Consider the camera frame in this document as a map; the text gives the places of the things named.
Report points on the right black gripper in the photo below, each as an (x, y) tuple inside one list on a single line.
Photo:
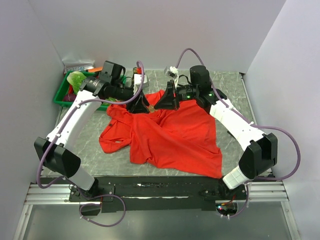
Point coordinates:
[(168, 101)]

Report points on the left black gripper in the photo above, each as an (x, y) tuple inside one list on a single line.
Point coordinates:
[(139, 105)]

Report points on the red t-shirt garment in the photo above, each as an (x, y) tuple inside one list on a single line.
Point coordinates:
[(183, 139)]

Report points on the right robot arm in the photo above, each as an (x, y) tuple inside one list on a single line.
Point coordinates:
[(260, 150)]

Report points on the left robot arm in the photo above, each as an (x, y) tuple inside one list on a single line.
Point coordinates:
[(55, 151)]

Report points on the orange black tube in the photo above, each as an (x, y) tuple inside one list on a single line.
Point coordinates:
[(94, 70)]

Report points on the toy lettuce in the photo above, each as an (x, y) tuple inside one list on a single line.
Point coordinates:
[(76, 78)]

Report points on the purple toy onion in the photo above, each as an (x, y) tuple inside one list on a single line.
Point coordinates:
[(69, 98)]

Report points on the red toy chili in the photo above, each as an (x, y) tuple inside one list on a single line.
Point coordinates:
[(70, 90)]

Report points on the green plastic basket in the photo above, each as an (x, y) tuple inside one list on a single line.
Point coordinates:
[(63, 89)]

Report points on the crumpled white packet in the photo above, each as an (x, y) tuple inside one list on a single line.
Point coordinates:
[(77, 65)]

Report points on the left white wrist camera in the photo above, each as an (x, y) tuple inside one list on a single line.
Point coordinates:
[(137, 81)]

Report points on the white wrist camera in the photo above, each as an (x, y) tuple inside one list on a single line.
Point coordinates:
[(137, 81), (172, 72)]

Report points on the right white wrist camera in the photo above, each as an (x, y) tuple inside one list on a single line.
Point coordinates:
[(172, 72)]

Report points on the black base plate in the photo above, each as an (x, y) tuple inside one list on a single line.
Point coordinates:
[(152, 193)]

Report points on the aluminium rail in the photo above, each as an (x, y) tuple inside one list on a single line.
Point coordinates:
[(58, 194)]

